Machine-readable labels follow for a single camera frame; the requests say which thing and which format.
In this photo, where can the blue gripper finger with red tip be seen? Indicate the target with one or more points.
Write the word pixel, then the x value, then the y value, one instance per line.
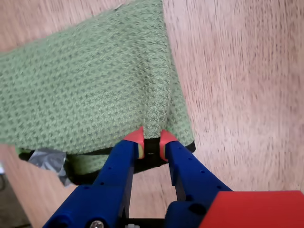
pixel 190 171
pixel 114 171

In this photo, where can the grey tape piece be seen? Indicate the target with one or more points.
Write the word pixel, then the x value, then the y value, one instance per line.
pixel 47 159

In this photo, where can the green waffle cloth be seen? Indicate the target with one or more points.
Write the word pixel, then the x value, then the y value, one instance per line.
pixel 83 83

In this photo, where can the red camera mount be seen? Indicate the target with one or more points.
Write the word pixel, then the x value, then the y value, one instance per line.
pixel 256 211

